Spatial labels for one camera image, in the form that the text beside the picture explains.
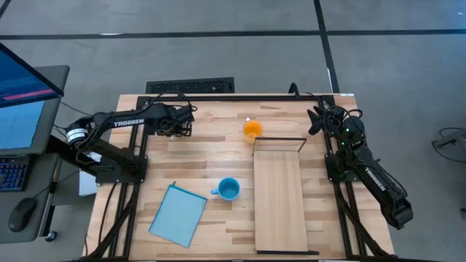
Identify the grey side desk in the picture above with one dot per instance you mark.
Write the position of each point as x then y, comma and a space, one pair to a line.
42, 218

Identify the wooden shelf with black legs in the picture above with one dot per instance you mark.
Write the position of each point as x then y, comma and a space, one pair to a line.
278, 200

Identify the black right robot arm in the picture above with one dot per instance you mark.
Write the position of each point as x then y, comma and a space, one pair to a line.
375, 178

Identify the black computer mouse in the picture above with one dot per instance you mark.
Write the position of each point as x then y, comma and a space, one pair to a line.
22, 214

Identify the light blue flat pouch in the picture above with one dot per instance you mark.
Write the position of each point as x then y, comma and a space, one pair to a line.
178, 214

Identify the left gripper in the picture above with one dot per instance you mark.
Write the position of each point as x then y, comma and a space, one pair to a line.
174, 114

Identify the black floor vent grate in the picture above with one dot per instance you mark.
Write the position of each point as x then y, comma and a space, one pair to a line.
189, 86

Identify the black-framed computer monitor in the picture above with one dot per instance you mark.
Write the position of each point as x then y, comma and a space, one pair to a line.
22, 80

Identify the grey-framed display screen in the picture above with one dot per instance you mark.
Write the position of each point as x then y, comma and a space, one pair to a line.
20, 123

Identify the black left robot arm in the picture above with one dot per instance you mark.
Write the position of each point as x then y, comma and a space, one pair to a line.
127, 122

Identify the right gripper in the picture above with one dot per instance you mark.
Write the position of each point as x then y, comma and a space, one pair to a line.
333, 120

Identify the white paper sheet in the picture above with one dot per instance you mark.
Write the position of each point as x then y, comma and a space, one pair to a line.
87, 182

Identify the black keyboard with blue backlight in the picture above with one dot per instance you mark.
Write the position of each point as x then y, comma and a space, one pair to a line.
12, 174

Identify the blue mug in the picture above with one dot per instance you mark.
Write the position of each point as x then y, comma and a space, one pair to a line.
229, 189

